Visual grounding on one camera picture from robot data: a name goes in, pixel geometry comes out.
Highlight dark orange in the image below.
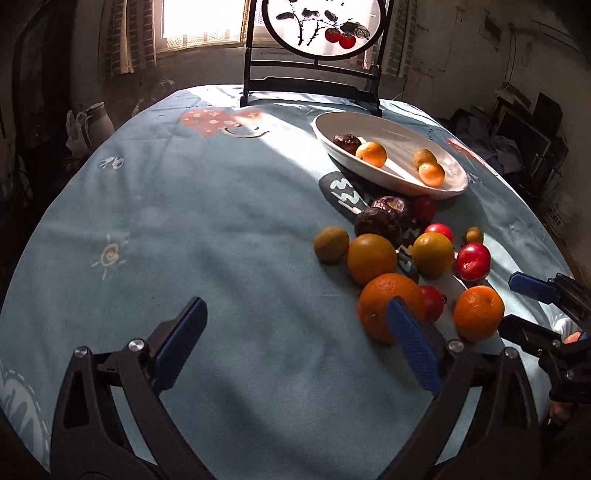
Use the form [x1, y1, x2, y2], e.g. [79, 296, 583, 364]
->
[347, 233, 398, 287]

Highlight pile of clothes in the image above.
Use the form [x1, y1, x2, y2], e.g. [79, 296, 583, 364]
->
[443, 108, 522, 171]

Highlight person's right hand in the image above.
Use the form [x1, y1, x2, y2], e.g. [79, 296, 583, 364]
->
[549, 401, 575, 428]

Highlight bumpy tangerine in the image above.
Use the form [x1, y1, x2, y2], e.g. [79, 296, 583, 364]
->
[452, 285, 505, 343]

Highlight black chair with painted back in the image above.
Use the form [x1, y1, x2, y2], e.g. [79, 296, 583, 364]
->
[240, 0, 395, 117]

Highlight checked curtain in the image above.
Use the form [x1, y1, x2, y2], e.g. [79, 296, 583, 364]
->
[104, 0, 158, 77]
[381, 0, 419, 77]

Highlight white plastic bag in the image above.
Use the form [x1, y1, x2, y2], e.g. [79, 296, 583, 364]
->
[66, 111, 90, 155]

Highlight yellow orange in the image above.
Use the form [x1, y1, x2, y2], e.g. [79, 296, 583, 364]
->
[411, 232, 455, 280]

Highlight red tomato with calyx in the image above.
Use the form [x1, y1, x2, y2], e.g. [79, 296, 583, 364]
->
[418, 285, 448, 324]

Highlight small red tomato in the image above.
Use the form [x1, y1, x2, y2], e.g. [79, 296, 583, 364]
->
[412, 196, 438, 224]
[424, 223, 455, 244]

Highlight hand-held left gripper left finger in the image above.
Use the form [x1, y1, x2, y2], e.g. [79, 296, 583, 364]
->
[50, 296, 218, 480]

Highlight bright window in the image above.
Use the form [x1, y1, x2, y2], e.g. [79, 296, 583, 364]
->
[154, 0, 252, 49]

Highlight black monitors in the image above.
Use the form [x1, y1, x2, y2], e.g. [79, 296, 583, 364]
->
[496, 92, 568, 176]

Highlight white bucket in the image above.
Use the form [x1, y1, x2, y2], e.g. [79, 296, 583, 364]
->
[540, 196, 571, 236]

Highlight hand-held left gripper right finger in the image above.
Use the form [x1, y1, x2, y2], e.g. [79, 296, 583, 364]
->
[376, 296, 543, 480]

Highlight red apple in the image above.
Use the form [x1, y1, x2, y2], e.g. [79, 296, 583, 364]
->
[455, 243, 492, 282]

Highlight brown-green kiwi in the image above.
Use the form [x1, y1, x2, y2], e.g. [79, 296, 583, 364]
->
[314, 227, 351, 264]

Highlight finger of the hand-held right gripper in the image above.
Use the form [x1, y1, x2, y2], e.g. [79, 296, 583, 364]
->
[498, 315, 565, 356]
[509, 271, 591, 333]

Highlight white oval plate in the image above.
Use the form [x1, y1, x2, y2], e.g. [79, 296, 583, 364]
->
[312, 111, 469, 200]

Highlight white kettle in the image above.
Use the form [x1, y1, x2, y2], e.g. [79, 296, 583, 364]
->
[83, 102, 115, 148]

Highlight dark wrinkled passion fruit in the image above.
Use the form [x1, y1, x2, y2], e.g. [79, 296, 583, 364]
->
[333, 134, 362, 156]
[353, 208, 402, 250]

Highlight big orange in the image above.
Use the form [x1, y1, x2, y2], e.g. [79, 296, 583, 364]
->
[358, 273, 426, 343]

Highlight small orange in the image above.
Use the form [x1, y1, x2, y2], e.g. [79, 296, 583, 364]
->
[418, 162, 446, 188]

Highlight dark passion fruit round scar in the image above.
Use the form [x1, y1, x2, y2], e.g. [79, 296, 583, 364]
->
[370, 196, 411, 232]

